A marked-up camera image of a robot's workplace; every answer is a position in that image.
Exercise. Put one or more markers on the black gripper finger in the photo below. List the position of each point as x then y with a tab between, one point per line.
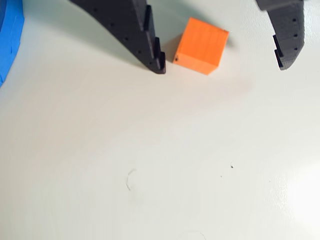
125	22
290	30

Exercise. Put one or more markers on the orange cube block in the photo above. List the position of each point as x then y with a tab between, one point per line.
202	45

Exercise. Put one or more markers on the blue tape roll bin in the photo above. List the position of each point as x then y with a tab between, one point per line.
10	37

